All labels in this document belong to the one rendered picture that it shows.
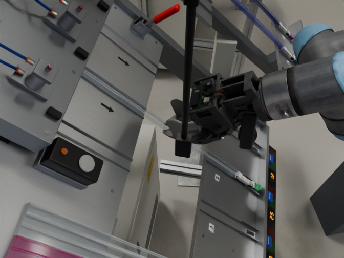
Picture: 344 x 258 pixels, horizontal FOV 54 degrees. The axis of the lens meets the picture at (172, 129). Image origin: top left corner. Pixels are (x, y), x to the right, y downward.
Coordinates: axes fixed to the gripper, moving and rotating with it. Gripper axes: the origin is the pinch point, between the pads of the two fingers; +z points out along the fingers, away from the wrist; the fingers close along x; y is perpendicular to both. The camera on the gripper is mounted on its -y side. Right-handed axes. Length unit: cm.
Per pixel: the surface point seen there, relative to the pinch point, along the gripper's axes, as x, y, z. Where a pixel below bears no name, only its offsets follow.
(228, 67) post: -39.8, -24.4, 3.7
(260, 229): 9.7, -30.1, -6.3
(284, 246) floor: -9, -105, 14
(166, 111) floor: -71, -69, 66
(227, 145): -6.3, -17.7, -2.4
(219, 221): 12.1, -17.7, -2.5
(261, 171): -5.1, -30.2, -5.8
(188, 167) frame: -23, -53, 33
